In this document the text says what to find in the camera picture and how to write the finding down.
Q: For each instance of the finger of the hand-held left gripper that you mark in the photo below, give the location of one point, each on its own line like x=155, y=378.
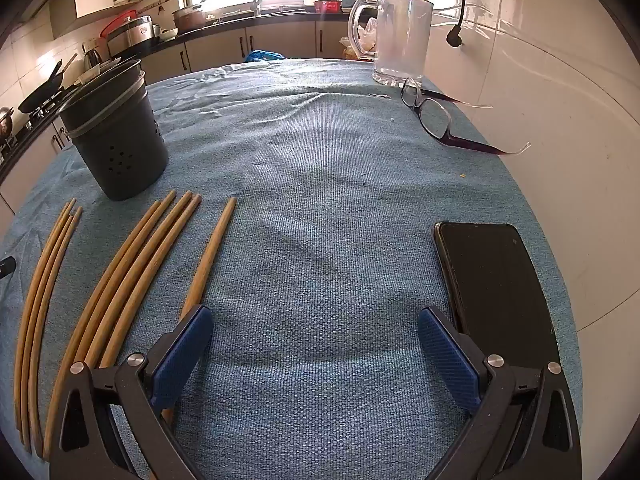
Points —
x=7, y=266

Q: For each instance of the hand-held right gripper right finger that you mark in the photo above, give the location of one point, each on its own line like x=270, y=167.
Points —
x=447, y=355

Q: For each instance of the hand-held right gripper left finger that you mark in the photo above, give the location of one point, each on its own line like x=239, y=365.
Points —
x=182, y=355

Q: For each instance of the dark grey utensil holder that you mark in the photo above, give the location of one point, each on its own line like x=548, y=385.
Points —
x=120, y=150

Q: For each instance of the black smartphone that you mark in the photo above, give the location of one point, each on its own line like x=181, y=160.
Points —
x=495, y=285

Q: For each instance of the steel pot with lid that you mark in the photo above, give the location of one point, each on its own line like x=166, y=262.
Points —
x=5, y=122

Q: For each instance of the black wok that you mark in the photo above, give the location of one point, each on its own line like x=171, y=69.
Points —
x=42, y=91

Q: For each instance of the dark framed eyeglasses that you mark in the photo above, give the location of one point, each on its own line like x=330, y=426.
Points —
x=467, y=145

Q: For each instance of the blue tablecloth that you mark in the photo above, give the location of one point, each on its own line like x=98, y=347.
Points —
x=320, y=185

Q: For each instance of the steel kettle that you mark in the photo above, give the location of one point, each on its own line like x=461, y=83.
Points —
x=91, y=60

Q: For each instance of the silver rice cooker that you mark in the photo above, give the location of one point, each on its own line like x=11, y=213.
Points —
x=132, y=32

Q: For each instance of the metal paper clip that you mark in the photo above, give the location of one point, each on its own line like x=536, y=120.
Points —
x=380, y=95

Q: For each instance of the red plastic lid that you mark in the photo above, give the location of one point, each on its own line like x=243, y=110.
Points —
x=117, y=20

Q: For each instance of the small white bowl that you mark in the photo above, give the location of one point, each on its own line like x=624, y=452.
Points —
x=169, y=35

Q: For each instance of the brown cooking pot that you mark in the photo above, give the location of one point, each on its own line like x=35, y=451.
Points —
x=189, y=19

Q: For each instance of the blue plastic bag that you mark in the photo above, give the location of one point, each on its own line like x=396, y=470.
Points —
x=265, y=56

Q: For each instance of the clear glass mug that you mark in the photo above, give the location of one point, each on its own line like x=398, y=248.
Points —
x=400, y=35

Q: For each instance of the clear plastic bag with food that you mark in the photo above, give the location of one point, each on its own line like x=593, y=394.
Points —
x=370, y=30

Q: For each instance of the black kitchen countertop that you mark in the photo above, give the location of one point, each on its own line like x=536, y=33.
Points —
x=290, y=16

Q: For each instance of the red basket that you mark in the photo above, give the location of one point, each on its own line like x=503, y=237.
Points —
x=327, y=6

